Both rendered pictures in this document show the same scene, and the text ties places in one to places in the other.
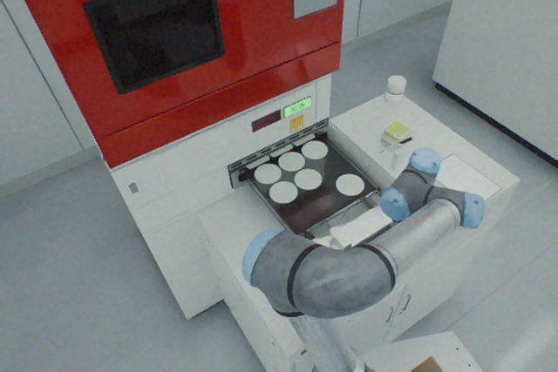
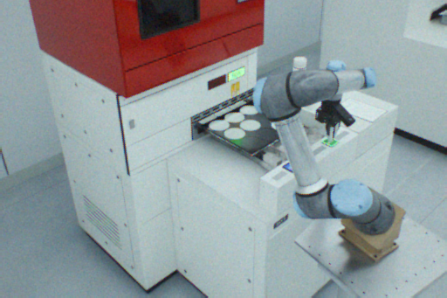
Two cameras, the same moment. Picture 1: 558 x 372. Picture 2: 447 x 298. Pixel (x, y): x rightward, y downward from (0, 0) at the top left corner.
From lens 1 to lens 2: 1.04 m
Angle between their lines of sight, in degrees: 19
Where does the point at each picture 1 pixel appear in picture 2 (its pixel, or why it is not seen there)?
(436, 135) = not seen: hidden behind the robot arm
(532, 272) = (432, 220)
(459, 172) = (356, 106)
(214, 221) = (183, 161)
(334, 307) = (312, 88)
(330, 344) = (306, 149)
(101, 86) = (133, 31)
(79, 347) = not seen: outside the picture
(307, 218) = (257, 144)
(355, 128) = not seen: hidden behind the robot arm
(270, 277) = (274, 88)
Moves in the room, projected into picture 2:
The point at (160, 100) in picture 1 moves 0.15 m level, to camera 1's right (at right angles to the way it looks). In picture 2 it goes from (162, 48) to (199, 45)
